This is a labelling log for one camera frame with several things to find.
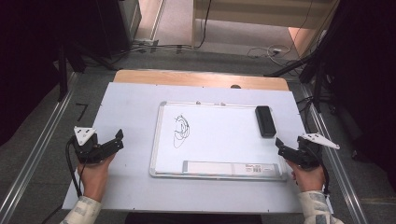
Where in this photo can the person's left hand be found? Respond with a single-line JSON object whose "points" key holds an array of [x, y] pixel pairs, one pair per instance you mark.
{"points": [[95, 177]]}

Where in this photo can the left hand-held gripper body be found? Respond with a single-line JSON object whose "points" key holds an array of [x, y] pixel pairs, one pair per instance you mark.
{"points": [[88, 148]]}

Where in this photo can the white table cover board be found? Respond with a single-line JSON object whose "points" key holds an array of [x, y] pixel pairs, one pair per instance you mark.
{"points": [[130, 109]]}

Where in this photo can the aluminium floor rail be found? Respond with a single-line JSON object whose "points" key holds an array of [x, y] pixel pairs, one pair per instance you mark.
{"points": [[339, 174], [34, 158]]}

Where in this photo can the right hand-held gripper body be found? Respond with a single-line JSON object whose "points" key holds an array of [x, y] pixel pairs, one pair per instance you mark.
{"points": [[309, 152]]}

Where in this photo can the black metal stand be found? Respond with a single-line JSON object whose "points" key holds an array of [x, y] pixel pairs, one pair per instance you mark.
{"points": [[318, 87], [63, 74]]}

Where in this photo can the light wooden furniture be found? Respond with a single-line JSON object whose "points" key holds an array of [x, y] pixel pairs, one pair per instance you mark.
{"points": [[258, 12]]}

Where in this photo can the black whiteboard eraser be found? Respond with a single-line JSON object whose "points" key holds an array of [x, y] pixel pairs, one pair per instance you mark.
{"points": [[265, 121]]}

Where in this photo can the person's dark lap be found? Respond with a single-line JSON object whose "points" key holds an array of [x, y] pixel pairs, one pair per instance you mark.
{"points": [[193, 219]]}

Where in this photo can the metal-framed whiteboard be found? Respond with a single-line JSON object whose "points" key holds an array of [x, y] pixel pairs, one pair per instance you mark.
{"points": [[224, 137]]}

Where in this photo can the person's right hand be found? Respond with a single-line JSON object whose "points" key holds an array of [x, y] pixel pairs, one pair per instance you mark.
{"points": [[308, 179]]}

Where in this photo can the dark curtain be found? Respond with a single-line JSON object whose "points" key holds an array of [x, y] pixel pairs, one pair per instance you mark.
{"points": [[28, 46], [367, 77]]}

